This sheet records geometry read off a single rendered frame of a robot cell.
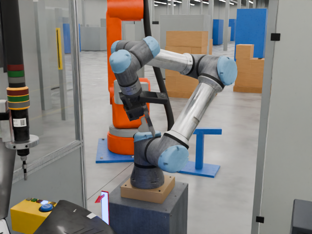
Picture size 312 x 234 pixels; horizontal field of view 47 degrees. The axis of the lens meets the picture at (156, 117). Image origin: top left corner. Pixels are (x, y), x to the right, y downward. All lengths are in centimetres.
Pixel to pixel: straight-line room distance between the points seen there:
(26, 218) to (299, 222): 91
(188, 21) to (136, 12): 670
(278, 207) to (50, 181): 152
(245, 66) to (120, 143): 582
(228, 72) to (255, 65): 841
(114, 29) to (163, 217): 361
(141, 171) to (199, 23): 992
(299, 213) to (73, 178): 160
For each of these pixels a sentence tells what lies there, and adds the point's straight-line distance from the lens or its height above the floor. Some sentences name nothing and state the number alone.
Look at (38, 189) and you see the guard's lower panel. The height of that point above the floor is 85.
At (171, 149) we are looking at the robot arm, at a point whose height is 126.
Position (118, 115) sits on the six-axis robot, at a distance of 473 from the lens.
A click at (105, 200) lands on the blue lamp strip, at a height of 116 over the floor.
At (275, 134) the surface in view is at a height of 103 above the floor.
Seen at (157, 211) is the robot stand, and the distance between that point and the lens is 148.
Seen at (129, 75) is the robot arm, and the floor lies 155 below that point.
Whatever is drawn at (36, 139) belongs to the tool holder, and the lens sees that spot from 82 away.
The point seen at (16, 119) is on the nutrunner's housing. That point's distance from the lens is 81.
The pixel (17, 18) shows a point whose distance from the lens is 79.
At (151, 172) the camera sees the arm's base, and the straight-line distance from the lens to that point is 153.
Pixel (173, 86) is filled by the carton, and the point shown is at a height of 25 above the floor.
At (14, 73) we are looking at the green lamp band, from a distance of 79.
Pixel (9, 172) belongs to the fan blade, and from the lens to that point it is 96.
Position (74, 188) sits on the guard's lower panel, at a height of 71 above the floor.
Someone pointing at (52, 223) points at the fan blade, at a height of 118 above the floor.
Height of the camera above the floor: 171
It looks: 14 degrees down
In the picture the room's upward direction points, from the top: straight up
